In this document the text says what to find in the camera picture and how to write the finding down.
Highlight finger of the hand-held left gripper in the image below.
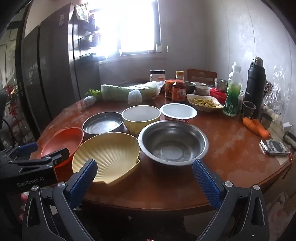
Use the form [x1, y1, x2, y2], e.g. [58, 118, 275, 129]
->
[8, 148, 70, 168]
[0, 142, 39, 161]

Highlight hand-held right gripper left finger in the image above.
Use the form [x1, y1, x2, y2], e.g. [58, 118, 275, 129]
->
[22, 159, 98, 241]

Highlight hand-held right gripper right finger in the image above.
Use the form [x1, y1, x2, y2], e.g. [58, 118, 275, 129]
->
[192, 159, 270, 241]

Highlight yellow shell-shaped plate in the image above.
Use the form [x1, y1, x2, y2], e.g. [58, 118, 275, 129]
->
[72, 132, 141, 185]

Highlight large steel bowl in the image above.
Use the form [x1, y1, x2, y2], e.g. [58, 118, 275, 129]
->
[138, 120, 209, 165]

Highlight round steel plate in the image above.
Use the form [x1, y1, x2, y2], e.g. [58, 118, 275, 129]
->
[83, 111, 124, 135]

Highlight yellow bowl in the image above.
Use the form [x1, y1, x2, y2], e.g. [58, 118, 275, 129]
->
[122, 105, 161, 134]

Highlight white paper bowl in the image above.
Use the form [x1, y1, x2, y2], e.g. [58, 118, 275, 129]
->
[160, 103, 198, 124]

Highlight foam-netted fruit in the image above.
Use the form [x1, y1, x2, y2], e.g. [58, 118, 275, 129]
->
[83, 95, 96, 107]
[128, 90, 142, 105]

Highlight glass door red decals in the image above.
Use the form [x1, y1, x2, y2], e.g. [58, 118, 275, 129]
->
[0, 23, 26, 139]

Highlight green lettuce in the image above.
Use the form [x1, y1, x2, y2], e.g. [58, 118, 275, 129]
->
[85, 88, 102, 98]

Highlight carrot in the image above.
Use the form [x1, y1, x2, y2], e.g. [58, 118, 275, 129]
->
[243, 117, 260, 135]
[252, 119, 271, 139]

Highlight silver black device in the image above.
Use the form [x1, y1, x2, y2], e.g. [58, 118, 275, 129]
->
[259, 139, 290, 157]

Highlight white dish of food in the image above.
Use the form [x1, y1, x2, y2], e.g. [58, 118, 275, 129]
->
[186, 94, 224, 112]

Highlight grey refrigerator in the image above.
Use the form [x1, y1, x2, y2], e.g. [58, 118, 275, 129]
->
[22, 2, 101, 132]

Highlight wrapped napa cabbage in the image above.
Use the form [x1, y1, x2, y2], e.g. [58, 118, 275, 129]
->
[101, 81, 165, 101]

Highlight clear plastic cup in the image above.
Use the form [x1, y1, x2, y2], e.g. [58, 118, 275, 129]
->
[242, 101, 257, 119]

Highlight small steel cup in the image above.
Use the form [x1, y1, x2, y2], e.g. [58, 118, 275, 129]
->
[260, 113, 273, 130]

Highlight red tissue box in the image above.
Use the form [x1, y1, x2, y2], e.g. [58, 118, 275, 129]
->
[209, 88, 228, 105]

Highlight green detergent bottle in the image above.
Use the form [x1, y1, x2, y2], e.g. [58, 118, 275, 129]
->
[223, 62, 243, 117]

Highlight white ceramic bowl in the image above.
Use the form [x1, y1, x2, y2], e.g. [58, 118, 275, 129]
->
[195, 85, 212, 96]

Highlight sauce bottle orange cap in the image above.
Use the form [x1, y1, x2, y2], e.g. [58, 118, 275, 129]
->
[172, 71, 186, 103]

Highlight dark bowl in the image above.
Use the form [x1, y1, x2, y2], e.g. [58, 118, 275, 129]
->
[184, 81, 197, 94]

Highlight small steel bowl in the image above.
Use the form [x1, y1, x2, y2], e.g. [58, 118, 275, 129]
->
[214, 78, 229, 93]

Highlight red sauce jar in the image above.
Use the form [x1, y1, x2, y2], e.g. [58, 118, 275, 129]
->
[165, 79, 177, 100]

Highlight wooden chair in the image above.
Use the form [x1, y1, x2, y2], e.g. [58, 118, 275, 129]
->
[187, 69, 218, 86]

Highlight black thermos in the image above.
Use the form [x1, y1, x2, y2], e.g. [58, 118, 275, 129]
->
[244, 57, 267, 107]

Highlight clear plastic bag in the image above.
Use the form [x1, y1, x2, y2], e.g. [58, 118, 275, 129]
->
[261, 67, 287, 116]

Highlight window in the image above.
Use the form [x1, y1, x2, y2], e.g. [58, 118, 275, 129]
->
[95, 0, 160, 55]

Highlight black rectangular frame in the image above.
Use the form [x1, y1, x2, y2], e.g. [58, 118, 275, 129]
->
[283, 131, 296, 145]

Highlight black wall rack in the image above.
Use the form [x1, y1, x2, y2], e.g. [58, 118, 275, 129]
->
[76, 5, 100, 61]

